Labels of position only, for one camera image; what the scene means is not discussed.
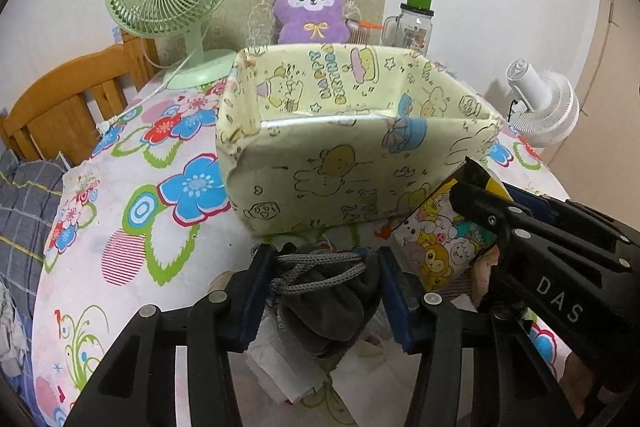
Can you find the glass jar green lid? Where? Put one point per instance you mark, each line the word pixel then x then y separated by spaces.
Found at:
pixel 412 28

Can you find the white clip fan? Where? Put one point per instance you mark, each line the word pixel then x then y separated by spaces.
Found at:
pixel 546 106

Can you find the grey drawstring pouch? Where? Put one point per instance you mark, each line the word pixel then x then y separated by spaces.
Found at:
pixel 324 298

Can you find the floral tablecloth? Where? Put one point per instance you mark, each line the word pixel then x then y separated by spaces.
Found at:
pixel 146 220

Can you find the wooden chair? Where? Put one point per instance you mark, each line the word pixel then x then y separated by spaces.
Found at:
pixel 52 116

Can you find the yellow cartoon fabric storage box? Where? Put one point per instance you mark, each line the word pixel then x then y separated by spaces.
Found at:
pixel 315 135

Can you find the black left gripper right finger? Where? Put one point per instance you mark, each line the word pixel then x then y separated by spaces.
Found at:
pixel 425 325

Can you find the white cloth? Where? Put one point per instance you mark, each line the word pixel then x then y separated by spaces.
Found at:
pixel 284 369

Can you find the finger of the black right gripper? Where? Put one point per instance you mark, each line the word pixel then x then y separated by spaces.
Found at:
pixel 563 222

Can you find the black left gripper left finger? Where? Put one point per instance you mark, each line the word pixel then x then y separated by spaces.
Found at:
pixel 134 384

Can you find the toothpick holder orange lid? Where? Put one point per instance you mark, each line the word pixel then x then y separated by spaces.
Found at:
pixel 362 32

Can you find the purple plush toy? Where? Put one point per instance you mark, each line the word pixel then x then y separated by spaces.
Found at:
pixel 310 21

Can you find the grey plaid pillow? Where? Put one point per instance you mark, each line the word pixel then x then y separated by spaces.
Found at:
pixel 30 194

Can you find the colourful cartoon tissue pack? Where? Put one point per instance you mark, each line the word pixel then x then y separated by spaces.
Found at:
pixel 439 243

